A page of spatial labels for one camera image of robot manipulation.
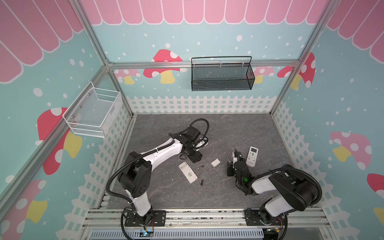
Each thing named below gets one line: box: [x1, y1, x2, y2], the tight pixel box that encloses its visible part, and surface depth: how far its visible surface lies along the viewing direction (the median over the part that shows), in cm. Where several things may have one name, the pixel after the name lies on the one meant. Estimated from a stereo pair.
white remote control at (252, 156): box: [245, 146, 259, 168], surface depth 96 cm
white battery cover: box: [210, 158, 221, 168], surface depth 96 cm
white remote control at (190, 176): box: [178, 161, 198, 184], surface depth 91 cm
